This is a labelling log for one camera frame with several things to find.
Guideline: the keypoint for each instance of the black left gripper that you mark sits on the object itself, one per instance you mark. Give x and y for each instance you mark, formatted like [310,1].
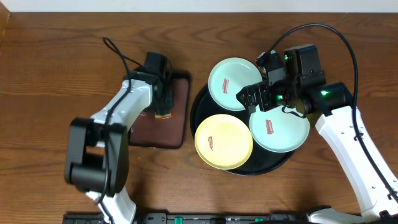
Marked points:
[165,104]

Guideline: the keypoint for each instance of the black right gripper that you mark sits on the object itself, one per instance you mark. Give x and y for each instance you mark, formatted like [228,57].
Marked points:
[261,89]

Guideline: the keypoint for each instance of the orange green scrub sponge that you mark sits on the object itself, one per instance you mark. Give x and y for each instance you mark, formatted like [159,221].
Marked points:
[163,114]

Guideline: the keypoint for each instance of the mint green plate top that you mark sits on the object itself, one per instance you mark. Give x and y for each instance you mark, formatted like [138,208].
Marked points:
[230,76]

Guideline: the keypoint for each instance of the mint green plate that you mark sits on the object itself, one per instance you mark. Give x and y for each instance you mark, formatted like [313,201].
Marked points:
[230,76]
[280,130]

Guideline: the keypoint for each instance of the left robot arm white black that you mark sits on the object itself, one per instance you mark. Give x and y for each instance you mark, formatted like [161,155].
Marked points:
[97,161]

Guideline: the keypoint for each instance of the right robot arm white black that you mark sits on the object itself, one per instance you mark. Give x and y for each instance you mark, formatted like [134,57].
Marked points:
[338,120]

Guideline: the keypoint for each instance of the black rectangular tray brown liquid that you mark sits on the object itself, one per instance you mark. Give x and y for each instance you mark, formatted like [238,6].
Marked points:
[166,133]

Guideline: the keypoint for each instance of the round black serving tray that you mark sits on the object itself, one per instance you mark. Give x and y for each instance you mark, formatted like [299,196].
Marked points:
[261,160]

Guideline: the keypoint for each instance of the mint green plate right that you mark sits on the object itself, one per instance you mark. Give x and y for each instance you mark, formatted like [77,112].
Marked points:
[280,130]

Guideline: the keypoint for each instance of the yellow plate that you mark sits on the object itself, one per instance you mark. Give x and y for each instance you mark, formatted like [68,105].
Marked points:
[223,141]

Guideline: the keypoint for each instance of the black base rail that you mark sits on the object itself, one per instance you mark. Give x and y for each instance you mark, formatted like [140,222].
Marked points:
[163,218]

